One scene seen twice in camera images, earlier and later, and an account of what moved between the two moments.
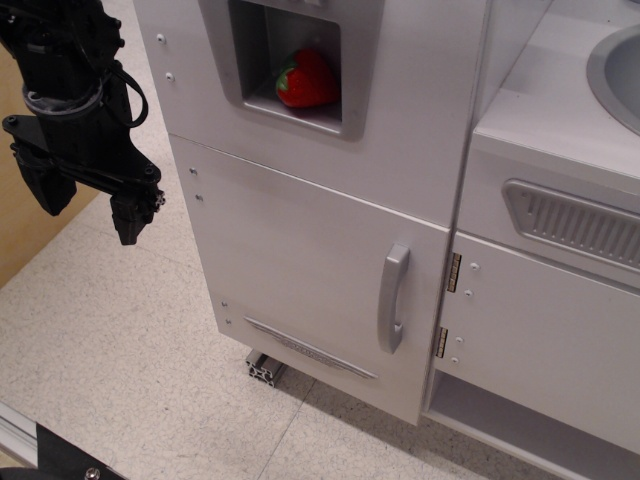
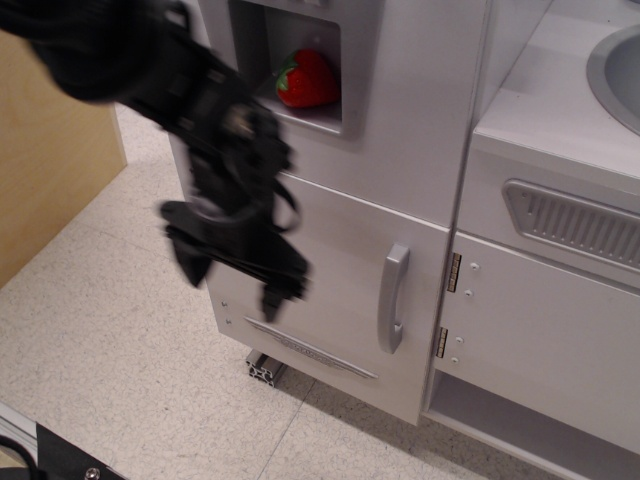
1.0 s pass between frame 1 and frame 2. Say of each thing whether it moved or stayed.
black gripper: moved
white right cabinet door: stayed
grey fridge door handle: stayed
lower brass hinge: stayed
